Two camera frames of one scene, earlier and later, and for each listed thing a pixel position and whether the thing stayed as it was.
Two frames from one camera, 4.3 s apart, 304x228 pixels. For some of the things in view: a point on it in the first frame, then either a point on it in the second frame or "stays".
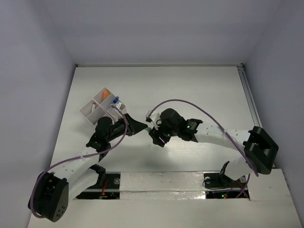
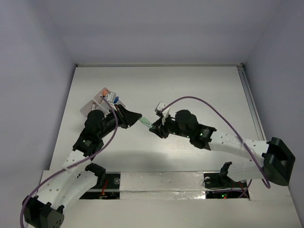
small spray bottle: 116,99 stays
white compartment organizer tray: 100,106 stays
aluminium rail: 249,96 stays
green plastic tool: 148,129 -> 145,121
